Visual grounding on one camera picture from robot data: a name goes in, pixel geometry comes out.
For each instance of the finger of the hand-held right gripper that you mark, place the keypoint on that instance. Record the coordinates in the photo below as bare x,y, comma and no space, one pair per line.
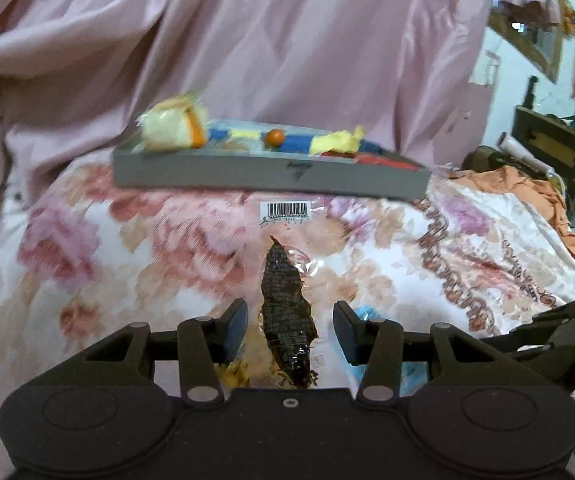
542,322
557,367

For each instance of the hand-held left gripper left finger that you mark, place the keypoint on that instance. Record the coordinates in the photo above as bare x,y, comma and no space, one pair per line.
235,327

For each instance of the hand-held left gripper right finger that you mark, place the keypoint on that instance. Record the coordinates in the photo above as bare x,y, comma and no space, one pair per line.
346,332

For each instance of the clear packet with dark label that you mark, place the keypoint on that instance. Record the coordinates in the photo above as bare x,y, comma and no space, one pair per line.
285,300

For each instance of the grey rectangular tray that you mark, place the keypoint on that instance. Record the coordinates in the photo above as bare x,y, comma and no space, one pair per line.
267,175

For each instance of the orange-striped bread packet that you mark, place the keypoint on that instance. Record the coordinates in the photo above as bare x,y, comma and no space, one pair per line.
170,125

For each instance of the blue and white snack packet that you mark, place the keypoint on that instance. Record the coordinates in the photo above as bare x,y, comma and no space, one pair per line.
417,375

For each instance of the dark wooden furniture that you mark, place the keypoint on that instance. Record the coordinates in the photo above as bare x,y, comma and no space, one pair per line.
557,145

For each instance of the floral blanket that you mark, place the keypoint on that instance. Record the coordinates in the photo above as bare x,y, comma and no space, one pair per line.
117,240

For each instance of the white paper roll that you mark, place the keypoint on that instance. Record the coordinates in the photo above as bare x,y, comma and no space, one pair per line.
522,150

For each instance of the dark olive bag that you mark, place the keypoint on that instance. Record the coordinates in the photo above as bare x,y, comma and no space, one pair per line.
485,157

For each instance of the red snack packet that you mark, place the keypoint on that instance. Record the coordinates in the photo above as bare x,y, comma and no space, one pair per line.
385,161

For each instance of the crumpled yellow wrapper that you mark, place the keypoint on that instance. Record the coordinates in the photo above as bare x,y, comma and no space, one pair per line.
337,142

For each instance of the small yellow packet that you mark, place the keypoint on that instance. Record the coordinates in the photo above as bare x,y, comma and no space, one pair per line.
246,135

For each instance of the small orange ball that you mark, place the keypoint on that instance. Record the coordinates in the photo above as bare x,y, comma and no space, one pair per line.
275,138

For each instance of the framed wall mirror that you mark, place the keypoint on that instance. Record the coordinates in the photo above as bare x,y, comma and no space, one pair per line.
542,35

